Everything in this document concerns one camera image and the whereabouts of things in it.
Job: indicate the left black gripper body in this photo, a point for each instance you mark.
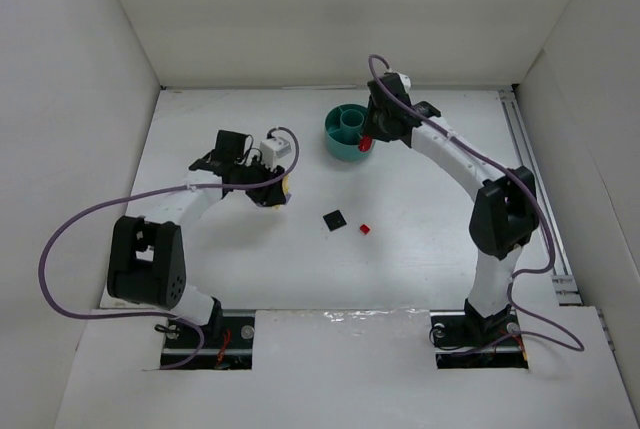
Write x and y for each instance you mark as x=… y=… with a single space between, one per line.
x=270 y=192

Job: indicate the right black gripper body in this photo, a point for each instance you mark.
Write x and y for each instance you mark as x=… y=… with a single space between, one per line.
x=376 y=124

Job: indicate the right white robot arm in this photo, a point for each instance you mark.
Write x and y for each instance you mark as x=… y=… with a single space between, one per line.
x=503 y=218

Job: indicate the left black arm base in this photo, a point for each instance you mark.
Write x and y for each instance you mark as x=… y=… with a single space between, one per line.
x=232 y=350

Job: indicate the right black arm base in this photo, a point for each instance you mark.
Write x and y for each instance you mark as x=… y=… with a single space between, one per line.
x=459 y=345

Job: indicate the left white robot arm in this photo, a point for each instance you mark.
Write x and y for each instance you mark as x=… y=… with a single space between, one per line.
x=147 y=259

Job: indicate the teal round divided container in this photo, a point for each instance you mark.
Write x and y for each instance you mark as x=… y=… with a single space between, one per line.
x=343 y=132

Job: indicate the black flat lego plate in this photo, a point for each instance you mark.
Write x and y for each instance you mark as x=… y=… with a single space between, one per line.
x=334 y=220

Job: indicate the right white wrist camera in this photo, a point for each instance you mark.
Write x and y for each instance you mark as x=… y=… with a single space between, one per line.
x=405 y=80

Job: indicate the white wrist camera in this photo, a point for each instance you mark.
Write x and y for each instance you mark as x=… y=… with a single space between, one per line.
x=273 y=149
x=405 y=80

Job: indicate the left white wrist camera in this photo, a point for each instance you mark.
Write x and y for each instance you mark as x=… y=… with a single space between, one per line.
x=273 y=149

